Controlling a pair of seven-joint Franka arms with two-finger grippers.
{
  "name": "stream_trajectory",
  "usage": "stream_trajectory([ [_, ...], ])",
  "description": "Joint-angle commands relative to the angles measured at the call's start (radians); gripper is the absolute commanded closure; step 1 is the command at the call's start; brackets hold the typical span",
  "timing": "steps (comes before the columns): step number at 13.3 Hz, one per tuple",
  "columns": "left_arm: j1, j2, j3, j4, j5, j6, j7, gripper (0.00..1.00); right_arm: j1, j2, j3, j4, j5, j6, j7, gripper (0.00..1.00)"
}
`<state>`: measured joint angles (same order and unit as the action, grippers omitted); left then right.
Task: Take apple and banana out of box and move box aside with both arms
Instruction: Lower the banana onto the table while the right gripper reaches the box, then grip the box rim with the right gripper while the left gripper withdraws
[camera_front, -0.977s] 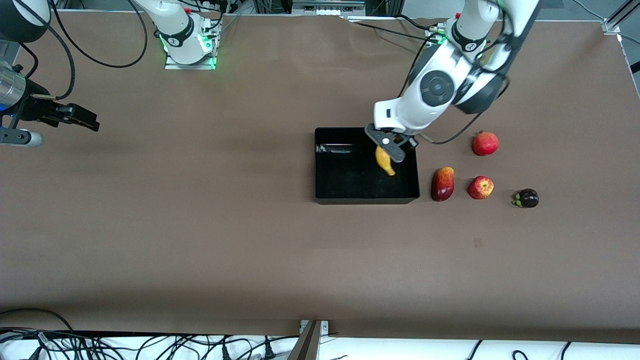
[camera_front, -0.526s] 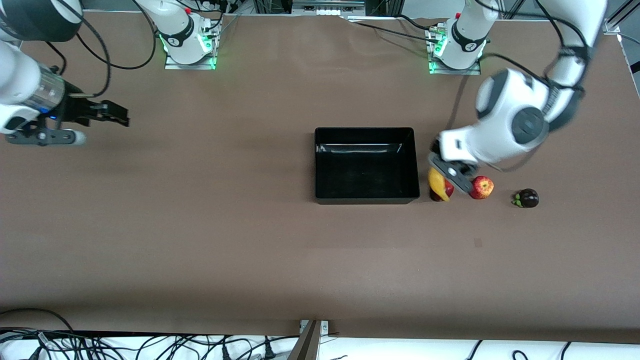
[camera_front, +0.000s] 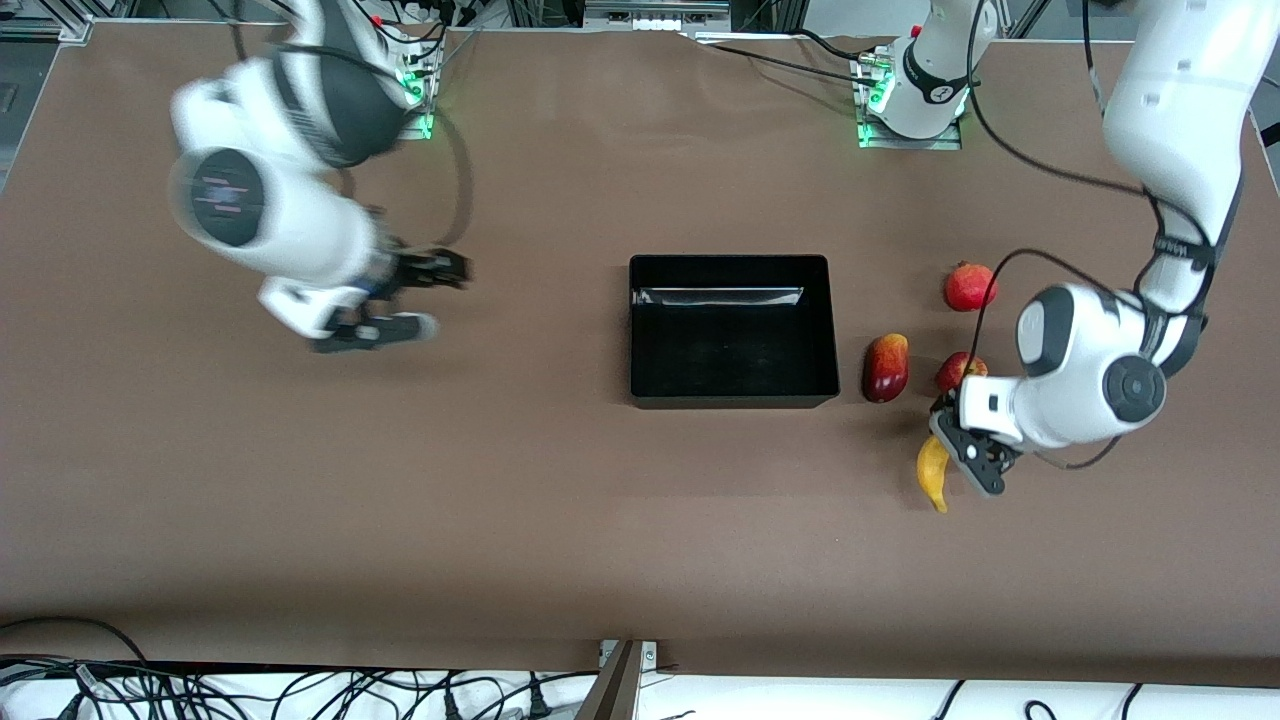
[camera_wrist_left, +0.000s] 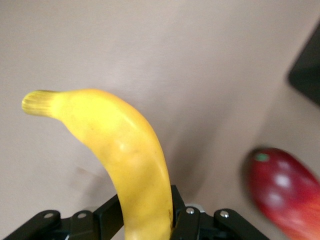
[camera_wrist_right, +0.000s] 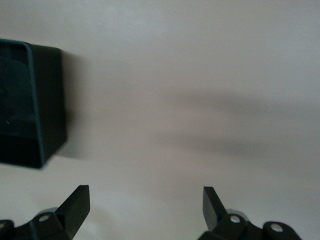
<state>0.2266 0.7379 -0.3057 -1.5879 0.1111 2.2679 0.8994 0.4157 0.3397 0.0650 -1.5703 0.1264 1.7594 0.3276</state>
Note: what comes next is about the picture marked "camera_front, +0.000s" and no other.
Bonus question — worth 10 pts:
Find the red yellow apple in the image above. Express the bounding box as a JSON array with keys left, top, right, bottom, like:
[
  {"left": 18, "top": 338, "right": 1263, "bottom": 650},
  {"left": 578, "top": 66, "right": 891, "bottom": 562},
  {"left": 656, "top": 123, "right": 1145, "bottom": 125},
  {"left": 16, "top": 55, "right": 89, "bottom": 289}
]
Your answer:
[{"left": 935, "top": 352, "right": 989, "bottom": 393}]

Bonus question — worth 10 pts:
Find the yellow banana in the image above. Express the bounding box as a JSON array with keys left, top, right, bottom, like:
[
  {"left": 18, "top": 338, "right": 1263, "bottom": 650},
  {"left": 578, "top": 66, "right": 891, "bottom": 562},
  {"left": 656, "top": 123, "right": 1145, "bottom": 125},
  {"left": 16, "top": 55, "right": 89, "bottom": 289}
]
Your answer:
[{"left": 917, "top": 435, "right": 953, "bottom": 514}]

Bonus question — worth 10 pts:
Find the black plastic box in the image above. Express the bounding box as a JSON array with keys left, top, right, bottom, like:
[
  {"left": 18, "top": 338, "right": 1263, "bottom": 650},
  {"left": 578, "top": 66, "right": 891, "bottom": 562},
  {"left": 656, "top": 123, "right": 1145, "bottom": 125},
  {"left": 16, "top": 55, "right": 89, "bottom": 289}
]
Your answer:
[{"left": 628, "top": 254, "right": 841, "bottom": 412}]

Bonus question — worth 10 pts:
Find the silver device box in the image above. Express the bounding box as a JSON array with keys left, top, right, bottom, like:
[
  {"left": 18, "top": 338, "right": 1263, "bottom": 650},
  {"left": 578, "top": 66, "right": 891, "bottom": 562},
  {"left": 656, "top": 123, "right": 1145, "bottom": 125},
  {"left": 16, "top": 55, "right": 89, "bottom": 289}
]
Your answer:
[{"left": 585, "top": 0, "right": 731, "bottom": 31}]

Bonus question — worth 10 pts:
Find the red yellow mango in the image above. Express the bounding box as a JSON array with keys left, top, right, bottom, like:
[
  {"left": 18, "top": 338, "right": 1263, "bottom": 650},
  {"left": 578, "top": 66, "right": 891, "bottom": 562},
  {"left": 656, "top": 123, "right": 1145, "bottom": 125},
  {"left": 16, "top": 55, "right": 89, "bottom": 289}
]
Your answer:
[{"left": 862, "top": 333, "right": 911, "bottom": 404}]

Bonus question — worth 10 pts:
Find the red pomegranate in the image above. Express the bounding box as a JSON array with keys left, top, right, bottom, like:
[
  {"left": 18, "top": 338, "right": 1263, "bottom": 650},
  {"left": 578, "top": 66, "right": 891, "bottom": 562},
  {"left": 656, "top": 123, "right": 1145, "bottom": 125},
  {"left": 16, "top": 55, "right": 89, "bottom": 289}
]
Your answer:
[{"left": 944, "top": 261, "right": 999, "bottom": 313}]

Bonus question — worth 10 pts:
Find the brown table cover sheet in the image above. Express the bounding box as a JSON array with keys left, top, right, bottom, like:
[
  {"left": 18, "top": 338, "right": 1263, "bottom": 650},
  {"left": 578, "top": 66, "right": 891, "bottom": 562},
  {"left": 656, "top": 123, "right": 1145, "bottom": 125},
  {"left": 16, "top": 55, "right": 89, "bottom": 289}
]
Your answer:
[{"left": 0, "top": 20, "right": 1280, "bottom": 691}]

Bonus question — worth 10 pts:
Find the aluminium profile bar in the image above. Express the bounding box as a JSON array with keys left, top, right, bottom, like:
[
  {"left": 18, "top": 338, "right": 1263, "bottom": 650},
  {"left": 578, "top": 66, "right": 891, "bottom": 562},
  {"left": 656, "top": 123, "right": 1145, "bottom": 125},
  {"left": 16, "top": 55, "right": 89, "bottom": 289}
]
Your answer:
[{"left": 575, "top": 640, "right": 661, "bottom": 720}]

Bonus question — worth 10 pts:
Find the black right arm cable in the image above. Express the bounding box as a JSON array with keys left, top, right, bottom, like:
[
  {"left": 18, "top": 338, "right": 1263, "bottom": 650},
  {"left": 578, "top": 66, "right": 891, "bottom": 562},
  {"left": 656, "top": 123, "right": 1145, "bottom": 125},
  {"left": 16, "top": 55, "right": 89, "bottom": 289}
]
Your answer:
[{"left": 340, "top": 100, "right": 477, "bottom": 253}]

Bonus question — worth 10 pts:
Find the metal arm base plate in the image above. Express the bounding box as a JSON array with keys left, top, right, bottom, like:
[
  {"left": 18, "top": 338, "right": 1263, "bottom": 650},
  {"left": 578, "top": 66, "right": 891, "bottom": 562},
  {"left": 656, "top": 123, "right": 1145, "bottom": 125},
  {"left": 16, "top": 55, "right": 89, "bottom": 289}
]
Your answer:
[
  {"left": 395, "top": 38, "right": 437, "bottom": 141},
  {"left": 855, "top": 50, "right": 966, "bottom": 151}
]

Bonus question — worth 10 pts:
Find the black cable on table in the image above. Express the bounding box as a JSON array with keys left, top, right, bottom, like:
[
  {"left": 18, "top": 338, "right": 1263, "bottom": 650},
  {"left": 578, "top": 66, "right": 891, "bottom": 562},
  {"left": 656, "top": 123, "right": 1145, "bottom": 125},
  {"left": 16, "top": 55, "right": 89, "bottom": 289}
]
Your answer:
[
  {"left": 697, "top": 38, "right": 879, "bottom": 87},
  {"left": 790, "top": 28, "right": 873, "bottom": 61}
]

